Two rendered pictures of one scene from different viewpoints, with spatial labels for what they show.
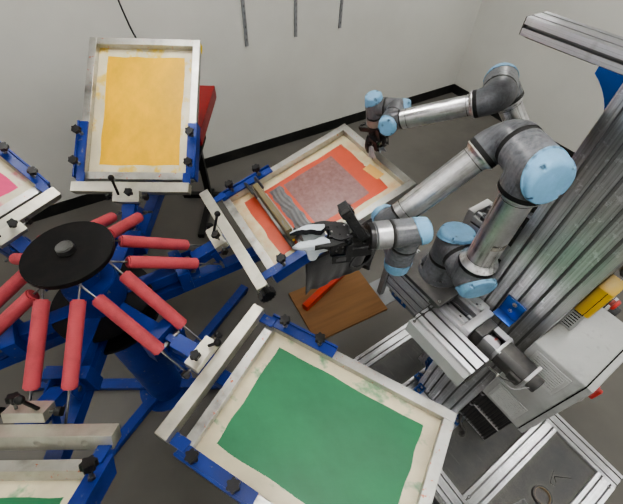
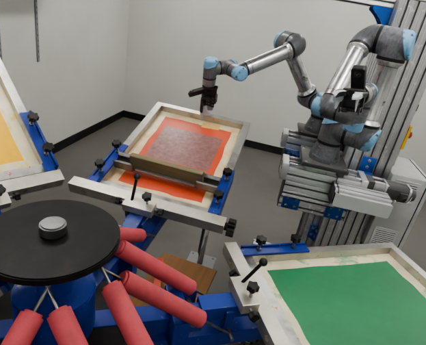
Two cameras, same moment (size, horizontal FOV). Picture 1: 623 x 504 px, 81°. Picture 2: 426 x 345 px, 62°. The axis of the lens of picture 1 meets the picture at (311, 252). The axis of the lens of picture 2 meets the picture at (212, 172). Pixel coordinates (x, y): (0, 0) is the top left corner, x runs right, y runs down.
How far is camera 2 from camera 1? 124 cm
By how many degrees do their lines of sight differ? 44
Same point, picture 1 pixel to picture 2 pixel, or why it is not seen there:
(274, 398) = (310, 302)
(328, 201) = (197, 153)
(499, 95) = (303, 42)
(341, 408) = (347, 280)
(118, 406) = not seen: outside the picture
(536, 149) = (401, 30)
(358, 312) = (200, 285)
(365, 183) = (213, 134)
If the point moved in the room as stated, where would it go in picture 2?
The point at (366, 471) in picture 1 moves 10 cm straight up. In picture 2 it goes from (403, 302) to (414, 283)
